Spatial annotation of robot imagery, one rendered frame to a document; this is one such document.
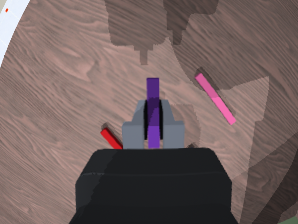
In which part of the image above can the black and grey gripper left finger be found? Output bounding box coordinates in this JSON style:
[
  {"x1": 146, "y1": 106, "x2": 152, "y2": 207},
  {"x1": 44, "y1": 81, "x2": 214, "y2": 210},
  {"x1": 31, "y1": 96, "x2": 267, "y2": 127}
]
[{"x1": 121, "y1": 100, "x2": 148, "y2": 149}]

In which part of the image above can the purple rod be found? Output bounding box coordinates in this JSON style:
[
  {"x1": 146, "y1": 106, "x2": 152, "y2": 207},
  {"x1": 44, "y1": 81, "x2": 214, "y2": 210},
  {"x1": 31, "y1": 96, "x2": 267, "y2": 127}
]
[{"x1": 147, "y1": 78, "x2": 160, "y2": 148}]

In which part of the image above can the red rod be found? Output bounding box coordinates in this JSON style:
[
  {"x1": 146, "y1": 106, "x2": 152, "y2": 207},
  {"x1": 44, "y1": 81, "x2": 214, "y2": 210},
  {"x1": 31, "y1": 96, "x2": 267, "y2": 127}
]
[{"x1": 100, "y1": 127, "x2": 123, "y2": 149}]

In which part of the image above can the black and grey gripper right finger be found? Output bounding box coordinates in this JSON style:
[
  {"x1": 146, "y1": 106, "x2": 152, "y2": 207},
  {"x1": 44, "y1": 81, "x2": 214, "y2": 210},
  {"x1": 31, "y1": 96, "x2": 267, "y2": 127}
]
[{"x1": 159, "y1": 99, "x2": 185, "y2": 149}]

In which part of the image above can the pink rod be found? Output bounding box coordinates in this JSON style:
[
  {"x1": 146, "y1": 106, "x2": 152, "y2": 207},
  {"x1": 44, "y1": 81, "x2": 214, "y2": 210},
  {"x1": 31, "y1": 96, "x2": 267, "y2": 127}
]
[{"x1": 194, "y1": 73, "x2": 236, "y2": 125}]

